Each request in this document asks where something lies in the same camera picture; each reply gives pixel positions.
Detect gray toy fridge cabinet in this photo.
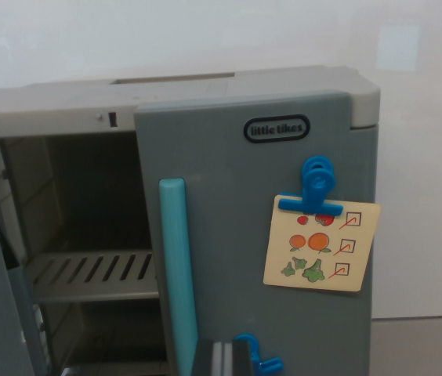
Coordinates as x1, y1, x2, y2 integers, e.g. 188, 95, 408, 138
0, 64, 382, 376

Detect cream grocery checklist card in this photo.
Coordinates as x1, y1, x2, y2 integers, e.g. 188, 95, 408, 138
263, 194, 382, 294

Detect blue clip magnet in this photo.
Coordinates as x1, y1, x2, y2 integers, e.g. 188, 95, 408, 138
277, 155, 345, 217
233, 332, 285, 374

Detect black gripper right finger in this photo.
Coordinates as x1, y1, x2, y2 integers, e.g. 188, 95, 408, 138
223, 338, 254, 376

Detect gray fridge door with logo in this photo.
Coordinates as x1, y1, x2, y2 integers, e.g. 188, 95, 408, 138
132, 89, 381, 376

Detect gray slotted fridge shelf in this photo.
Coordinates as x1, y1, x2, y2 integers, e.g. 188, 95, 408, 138
24, 250, 159, 302

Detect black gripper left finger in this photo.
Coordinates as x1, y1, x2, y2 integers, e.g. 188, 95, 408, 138
191, 338, 225, 376

